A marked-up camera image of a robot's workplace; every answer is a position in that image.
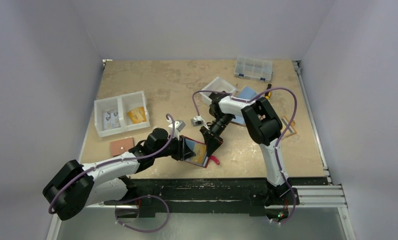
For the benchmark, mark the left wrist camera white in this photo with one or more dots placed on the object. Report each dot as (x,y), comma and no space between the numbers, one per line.
(176,126)

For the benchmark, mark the open tan card holder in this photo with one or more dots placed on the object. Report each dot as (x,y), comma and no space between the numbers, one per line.
(290,131)

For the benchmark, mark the white two-compartment bin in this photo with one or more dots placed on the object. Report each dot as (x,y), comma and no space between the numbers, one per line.
(123,103)

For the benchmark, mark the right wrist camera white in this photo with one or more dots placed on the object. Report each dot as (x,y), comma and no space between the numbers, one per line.
(198,121)

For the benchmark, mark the grey card in bin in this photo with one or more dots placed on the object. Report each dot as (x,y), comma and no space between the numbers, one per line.
(110,119)

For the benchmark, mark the small white square bin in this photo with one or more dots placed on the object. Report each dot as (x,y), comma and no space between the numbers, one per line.
(217,84)

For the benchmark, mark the closed pink-brown card holder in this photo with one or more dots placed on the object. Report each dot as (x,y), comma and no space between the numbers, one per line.
(121,146)

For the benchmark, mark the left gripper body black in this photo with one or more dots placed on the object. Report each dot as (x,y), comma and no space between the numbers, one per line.
(176,148)

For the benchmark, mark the clear plastic organizer box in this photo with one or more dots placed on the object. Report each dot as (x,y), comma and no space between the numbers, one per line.
(253,68)

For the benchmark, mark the gold VIP card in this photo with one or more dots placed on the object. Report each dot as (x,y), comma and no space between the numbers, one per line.
(200,153)

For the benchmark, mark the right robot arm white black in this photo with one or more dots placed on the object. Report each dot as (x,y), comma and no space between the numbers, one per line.
(264,128)

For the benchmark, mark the orange card in bin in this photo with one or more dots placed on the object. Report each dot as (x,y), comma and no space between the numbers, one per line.
(137,115)

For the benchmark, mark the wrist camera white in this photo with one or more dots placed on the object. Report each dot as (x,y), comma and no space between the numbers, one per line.
(176,126)
(198,121)

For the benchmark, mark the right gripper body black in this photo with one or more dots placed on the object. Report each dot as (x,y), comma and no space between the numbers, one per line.
(207,133)

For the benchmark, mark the aluminium frame rail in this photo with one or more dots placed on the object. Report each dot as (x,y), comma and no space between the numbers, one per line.
(319,192)

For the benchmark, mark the red card holder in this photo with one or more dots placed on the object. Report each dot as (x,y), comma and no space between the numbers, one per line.
(207,159)

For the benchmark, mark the open brown card holder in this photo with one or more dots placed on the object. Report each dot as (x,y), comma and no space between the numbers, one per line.
(238,120)

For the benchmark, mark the open blue card holder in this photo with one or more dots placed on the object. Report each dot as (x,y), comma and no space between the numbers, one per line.
(246,93)

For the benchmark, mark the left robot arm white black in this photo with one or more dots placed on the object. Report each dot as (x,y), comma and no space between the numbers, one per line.
(78,185)

